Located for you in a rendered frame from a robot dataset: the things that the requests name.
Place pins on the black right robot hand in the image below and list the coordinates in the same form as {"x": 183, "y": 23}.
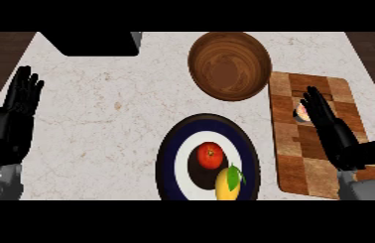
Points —
{"x": 337, "y": 134}

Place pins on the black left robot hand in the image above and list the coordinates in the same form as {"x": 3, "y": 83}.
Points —
{"x": 19, "y": 104}

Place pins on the red tomato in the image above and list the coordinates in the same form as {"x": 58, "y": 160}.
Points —
{"x": 210, "y": 155}

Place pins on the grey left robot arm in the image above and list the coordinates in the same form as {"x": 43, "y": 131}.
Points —
{"x": 9, "y": 182}

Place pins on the black appliance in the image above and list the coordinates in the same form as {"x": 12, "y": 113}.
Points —
{"x": 93, "y": 43}

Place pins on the checkered wooden cutting board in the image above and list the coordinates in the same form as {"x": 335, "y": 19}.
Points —
{"x": 303, "y": 161}

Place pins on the can with pale end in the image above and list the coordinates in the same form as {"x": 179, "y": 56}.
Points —
{"x": 300, "y": 114}

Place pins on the brown wooden bowl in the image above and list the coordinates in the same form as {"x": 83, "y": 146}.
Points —
{"x": 229, "y": 65}

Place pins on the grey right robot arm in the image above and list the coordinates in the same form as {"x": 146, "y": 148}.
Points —
{"x": 354, "y": 185}

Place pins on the yellow lemon with green leaf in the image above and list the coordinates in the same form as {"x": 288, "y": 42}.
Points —
{"x": 226, "y": 185}

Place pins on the dark blue and white plate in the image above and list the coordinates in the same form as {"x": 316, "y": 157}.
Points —
{"x": 168, "y": 154}

